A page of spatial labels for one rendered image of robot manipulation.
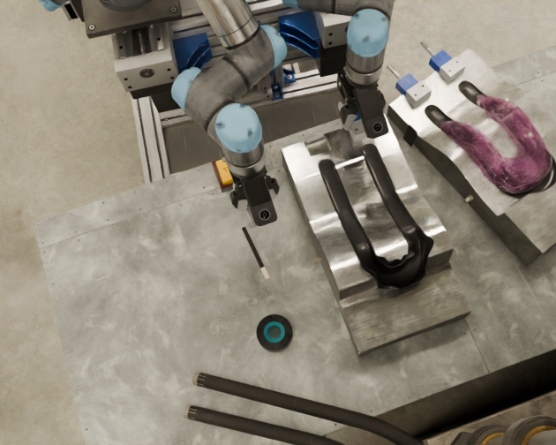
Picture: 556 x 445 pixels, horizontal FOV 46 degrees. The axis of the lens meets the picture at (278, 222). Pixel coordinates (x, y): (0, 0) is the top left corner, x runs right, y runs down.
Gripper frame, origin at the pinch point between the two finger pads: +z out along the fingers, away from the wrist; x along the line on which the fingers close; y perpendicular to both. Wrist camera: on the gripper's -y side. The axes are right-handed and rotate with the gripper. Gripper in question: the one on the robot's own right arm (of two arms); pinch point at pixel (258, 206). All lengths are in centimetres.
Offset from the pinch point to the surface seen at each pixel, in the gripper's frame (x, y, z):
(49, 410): 86, -8, 95
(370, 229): -21.6, -12.2, 3.8
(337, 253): -12.7, -15.4, 2.2
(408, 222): -29.9, -13.6, 3.5
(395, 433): -10, -54, 2
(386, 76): -70, 71, 95
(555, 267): -60, -32, 15
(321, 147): -19.6, 12.4, 8.6
